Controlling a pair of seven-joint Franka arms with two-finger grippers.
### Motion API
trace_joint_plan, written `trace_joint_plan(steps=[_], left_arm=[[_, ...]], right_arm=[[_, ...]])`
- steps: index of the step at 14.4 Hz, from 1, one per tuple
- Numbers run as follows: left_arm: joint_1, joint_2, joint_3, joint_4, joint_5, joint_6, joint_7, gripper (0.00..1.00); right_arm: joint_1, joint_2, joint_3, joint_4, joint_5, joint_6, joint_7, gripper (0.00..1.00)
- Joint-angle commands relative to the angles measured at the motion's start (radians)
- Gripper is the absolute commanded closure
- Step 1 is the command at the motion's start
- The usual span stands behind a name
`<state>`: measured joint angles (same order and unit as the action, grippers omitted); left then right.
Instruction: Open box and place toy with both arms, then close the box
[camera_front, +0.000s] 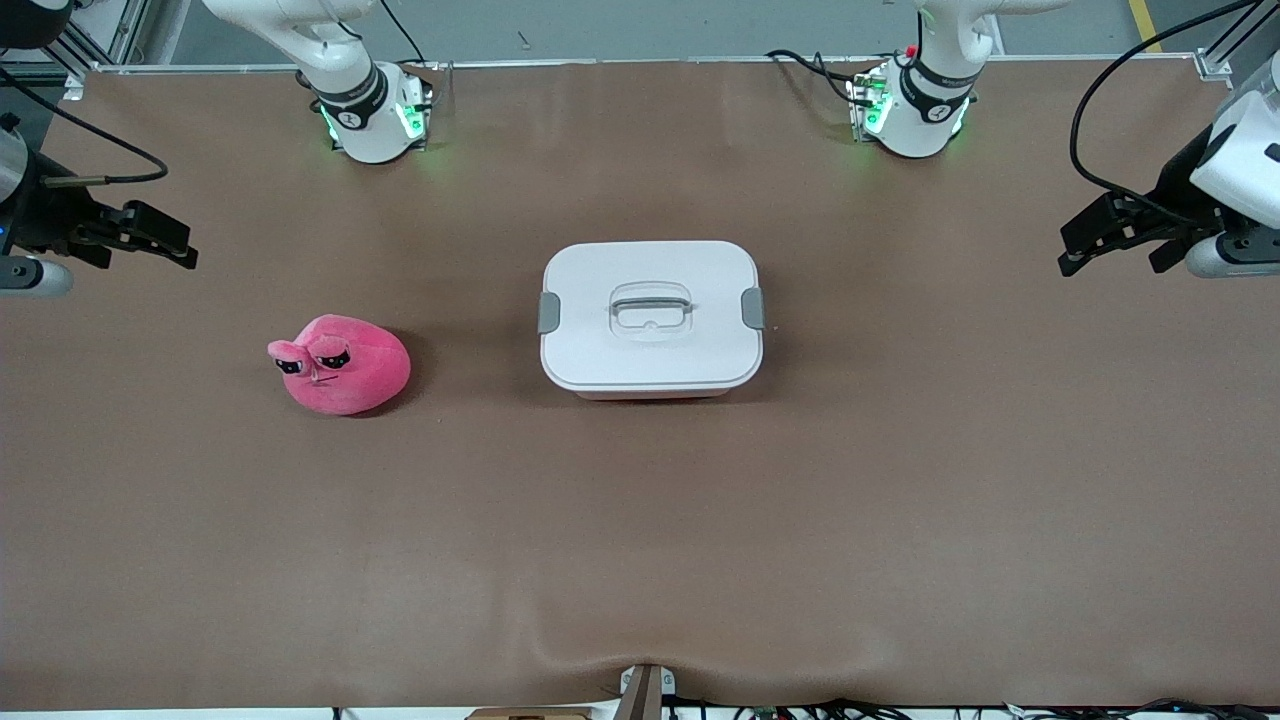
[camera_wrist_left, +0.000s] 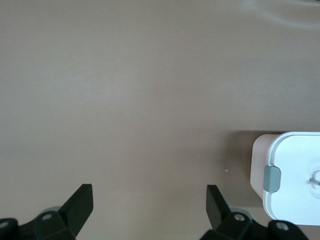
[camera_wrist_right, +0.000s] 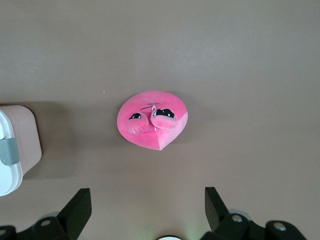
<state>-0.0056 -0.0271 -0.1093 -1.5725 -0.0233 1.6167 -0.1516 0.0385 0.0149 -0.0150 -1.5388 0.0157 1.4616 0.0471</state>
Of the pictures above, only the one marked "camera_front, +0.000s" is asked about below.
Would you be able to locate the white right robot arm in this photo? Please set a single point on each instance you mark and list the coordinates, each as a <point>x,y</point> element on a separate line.
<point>372,135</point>

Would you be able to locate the brown table mat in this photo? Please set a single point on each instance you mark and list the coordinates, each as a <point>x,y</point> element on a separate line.
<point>640,550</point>

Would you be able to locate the pink plush toy with eyes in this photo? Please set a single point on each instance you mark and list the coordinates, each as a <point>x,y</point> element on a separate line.
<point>360,375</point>

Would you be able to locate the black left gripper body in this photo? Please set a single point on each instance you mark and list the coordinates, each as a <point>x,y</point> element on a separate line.
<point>1173,192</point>

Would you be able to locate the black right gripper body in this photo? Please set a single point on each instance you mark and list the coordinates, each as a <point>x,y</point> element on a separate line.
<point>42,214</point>

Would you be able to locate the white box lid grey clips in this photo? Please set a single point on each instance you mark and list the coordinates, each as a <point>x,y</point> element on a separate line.
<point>590,345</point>

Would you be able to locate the translucent pink box base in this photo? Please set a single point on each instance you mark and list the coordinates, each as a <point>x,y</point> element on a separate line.
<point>650,396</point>

